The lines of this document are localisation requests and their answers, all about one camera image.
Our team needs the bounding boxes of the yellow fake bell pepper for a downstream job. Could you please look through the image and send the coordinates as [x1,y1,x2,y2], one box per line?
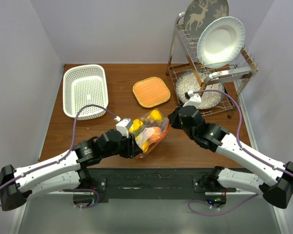
[147,109,163,121]

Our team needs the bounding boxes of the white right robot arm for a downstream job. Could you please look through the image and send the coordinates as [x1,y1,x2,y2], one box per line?
[168,106,293,209]

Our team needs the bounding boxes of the clear zip top bag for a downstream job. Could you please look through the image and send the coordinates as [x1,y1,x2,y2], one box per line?
[129,108,169,158]

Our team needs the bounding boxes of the white plastic basket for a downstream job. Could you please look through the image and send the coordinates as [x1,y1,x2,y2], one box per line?
[63,64,108,120]

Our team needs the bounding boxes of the yellow fake pear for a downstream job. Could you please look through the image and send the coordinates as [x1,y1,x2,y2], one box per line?
[135,136,152,153]

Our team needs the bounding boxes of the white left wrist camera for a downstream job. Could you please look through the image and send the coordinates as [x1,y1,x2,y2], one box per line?
[114,116,133,137]

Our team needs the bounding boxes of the orange fake peach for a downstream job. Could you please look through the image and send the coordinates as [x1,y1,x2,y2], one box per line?
[149,126,162,141]

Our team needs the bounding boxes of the woven bamboo tray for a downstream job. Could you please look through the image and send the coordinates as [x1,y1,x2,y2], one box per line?
[132,77,171,108]

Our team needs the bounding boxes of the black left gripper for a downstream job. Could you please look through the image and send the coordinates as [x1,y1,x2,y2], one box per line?
[102,132,143,158]

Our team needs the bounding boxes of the metal dish rack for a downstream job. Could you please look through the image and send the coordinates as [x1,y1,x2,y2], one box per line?
[166,13,258,104]

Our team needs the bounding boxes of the grey deer plate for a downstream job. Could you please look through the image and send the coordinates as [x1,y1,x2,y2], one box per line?
[184,0,229,41]

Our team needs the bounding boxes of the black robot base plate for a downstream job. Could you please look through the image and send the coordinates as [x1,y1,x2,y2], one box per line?
[77,168,235,203]

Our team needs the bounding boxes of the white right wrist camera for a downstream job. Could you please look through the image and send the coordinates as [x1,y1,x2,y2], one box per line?
[183,90,202,109]

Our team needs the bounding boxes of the white scalloped plate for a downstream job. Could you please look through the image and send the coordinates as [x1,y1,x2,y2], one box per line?
[197,17,246,68]

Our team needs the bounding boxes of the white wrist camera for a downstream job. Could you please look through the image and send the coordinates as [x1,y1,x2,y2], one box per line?
[114,116,133,137]
[183,90,202,109]

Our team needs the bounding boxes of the brown fake longan bunch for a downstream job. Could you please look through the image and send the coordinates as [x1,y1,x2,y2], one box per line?
[140,117,155,126]

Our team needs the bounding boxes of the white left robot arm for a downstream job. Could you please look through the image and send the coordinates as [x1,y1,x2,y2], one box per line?
[0,129,143,211]

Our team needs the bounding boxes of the grey speckled plate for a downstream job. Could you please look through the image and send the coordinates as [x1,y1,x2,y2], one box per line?
[175,70,226,110]

